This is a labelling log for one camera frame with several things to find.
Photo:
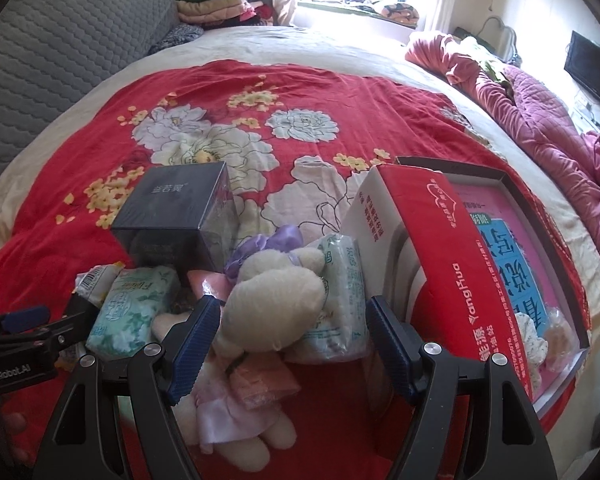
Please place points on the cream plush bear pink dress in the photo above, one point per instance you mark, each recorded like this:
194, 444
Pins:
220, 410

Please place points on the white floral fabric item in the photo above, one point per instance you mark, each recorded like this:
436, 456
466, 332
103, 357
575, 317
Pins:
530, 340

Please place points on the shallow dark-rimmed box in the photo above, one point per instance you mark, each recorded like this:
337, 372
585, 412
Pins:
480, 171

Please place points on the black square box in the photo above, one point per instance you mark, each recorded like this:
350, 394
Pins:
170, 210

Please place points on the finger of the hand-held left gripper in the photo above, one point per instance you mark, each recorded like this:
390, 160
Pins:
75, 320
25, 319

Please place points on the cream bed sheet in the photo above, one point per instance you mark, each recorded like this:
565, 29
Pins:
330, 42

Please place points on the pink quilt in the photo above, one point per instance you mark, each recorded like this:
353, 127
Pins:
545, 125

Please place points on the green floral tissue pack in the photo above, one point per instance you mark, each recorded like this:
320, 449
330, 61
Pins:
340, 300
130, 305

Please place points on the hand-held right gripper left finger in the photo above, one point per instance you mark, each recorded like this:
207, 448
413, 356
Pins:
195, 345

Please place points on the black television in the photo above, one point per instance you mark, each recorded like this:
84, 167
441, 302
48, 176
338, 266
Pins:
587, 65

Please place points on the pink book with blue label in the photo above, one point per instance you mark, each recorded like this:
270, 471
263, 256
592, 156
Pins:
510, 240

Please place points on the beige soft item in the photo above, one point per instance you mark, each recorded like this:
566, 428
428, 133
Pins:
560, 340

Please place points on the pink plastic packet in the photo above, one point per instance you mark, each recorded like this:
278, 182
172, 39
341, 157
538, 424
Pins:
207, 282

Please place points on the peach packet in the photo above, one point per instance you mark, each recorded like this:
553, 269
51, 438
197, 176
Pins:
265, 382

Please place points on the person's left hand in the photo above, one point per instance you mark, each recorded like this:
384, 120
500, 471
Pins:
16, 424

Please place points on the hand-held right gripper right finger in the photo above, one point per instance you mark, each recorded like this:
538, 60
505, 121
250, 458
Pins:
385, 335

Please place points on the red floral blanket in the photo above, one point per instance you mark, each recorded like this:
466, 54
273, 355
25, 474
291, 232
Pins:
330, 100

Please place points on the grey quilted headboard cover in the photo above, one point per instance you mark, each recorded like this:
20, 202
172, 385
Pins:
55, 60

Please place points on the floral patterned cushion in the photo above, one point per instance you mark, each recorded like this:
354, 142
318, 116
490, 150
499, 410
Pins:
400, 11

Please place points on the stack of folded clothes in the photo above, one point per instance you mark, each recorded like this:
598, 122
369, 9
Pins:
210, 5

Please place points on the small cream plush purple bow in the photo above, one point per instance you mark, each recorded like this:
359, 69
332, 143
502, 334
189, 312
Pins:
275, 300

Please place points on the green cloth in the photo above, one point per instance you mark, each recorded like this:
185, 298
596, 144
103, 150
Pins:
487, 67

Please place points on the dark patterned pillow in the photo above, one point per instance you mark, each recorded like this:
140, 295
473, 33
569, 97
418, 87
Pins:
180, 37

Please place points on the red and white cardboard box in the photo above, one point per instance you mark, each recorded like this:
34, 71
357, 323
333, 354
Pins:
455, 270

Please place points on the small white plastic packet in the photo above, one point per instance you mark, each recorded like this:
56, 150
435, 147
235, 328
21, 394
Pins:
92, 280

